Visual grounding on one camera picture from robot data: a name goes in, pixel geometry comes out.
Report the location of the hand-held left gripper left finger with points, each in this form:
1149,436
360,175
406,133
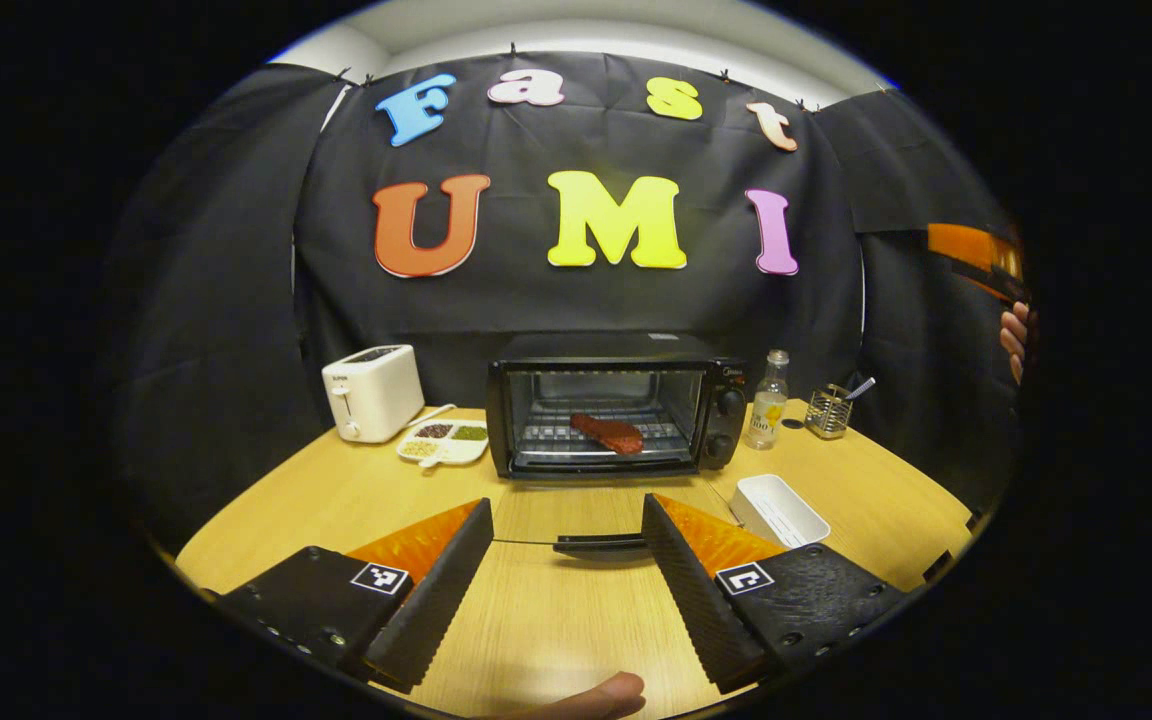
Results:
441,600

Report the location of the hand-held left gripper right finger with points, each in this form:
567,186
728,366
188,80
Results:
696,600

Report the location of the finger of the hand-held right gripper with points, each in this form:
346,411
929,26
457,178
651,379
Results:
971,245

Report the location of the red meat slice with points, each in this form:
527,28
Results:
611,433

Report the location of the black electric oven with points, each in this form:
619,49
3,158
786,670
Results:
606,352

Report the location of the white rectangular tray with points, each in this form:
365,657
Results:
781,512

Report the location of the white divided snack plate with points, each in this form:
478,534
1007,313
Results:
443,442

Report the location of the striped straw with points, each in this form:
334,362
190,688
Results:
862,387

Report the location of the clear glass bottle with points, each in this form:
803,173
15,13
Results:
766,405

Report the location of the white toaster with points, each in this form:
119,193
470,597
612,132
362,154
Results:
371,392

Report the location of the black backdrop cloth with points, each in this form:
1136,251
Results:
556,300

